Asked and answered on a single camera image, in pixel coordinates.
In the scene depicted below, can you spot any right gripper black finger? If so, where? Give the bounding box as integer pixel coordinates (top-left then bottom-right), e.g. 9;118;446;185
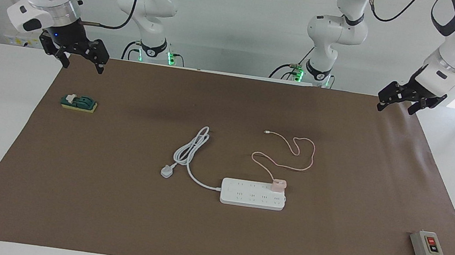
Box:
54;48;73;70
92;55;107;75

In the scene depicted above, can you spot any pink charging cable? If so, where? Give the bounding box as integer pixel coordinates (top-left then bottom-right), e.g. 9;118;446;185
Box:
248;129;318;188

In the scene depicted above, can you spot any pink charger adapter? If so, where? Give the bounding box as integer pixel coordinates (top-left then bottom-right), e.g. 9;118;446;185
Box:
271;178;288;193

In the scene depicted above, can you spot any white power strip with cord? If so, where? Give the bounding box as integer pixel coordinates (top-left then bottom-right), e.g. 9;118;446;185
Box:
157;121;295;212

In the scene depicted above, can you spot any grey push button box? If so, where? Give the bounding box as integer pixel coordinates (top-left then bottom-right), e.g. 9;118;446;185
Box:
407;229;452;255

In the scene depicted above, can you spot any brown table mat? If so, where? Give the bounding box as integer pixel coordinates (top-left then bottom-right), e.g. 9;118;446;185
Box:
0;42;455;255

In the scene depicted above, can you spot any black right base cable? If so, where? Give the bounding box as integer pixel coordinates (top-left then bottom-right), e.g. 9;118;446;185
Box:
121;39;144;62

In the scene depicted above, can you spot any black base cable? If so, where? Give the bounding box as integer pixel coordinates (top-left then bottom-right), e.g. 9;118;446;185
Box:
121;39;144;62
268;41;316;84

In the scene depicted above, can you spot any green knife switch yellow base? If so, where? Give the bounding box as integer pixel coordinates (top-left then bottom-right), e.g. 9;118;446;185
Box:
60;92;99;114

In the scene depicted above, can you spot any white wall socket box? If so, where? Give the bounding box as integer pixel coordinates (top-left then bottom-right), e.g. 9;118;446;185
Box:
4;29;45;49

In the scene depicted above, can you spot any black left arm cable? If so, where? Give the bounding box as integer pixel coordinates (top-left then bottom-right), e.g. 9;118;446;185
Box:
356;0;455;76

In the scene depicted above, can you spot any black left base cable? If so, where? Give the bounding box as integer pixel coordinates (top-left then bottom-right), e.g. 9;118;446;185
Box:
268;41;316;84

